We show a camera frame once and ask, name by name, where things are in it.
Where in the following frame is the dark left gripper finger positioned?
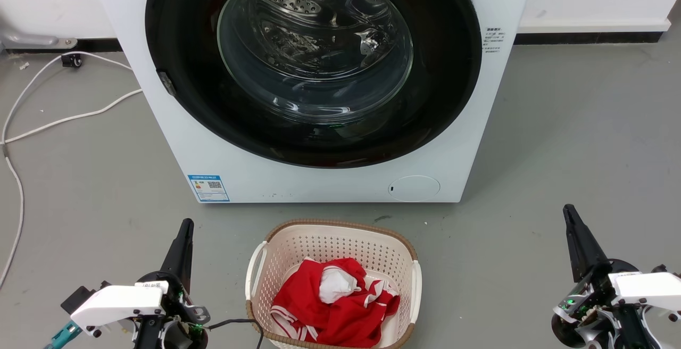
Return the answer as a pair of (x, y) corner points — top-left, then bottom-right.
(181, 219), (195, 289)
(160, 219), (190, 281)

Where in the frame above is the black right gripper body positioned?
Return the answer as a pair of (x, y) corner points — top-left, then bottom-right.
(551, 261), (656, 349)

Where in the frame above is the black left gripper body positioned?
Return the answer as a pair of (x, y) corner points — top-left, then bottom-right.
(132, 271), (211, 349)

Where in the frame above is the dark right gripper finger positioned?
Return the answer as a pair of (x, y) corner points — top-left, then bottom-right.
(563, 204), (592, 282)
(569, 204), (611, 273)

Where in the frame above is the white front-load washing machine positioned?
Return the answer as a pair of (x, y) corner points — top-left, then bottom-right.
(85, 0), (538, 204)

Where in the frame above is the black round washer door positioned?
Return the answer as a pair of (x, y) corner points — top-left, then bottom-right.
(145, 0), (483, 169)

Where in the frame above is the blue energy label sticker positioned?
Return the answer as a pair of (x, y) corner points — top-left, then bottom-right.
(187, 174), (230, 203)

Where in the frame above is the teal connector piece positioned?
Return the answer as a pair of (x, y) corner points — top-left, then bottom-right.
(44, 321), (82, 349)

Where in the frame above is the white perforated laundry basket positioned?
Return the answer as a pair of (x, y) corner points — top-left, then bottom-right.
(245, 219), (423, 349)

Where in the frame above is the white crumpled garment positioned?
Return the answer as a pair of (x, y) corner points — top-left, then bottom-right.
(318, 266), (359, 304)

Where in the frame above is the red garment with white stripes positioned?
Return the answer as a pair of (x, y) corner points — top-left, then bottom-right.
(270, 257), (401, 348)

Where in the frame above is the round white filter cover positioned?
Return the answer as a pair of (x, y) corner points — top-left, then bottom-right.
(387, 175), (441, 203)

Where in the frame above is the small printed text label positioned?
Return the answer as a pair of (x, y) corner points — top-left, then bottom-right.
(483, 26), (504, 55)

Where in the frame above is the stainless steel washer drum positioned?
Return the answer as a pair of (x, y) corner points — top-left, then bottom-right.
(217, 0), (414, 126)

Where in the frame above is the grey metal pipe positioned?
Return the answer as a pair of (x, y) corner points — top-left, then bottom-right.
(0, 16), (78, 52)

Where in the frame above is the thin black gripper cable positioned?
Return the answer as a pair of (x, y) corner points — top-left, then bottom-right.
(206, 318), (265, 349)

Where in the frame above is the thick white hose cable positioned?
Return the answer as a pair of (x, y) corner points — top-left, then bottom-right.
(0, 89), (143, 289)

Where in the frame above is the thin white cable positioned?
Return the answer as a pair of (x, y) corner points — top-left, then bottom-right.
(0, 51), (134, 145)

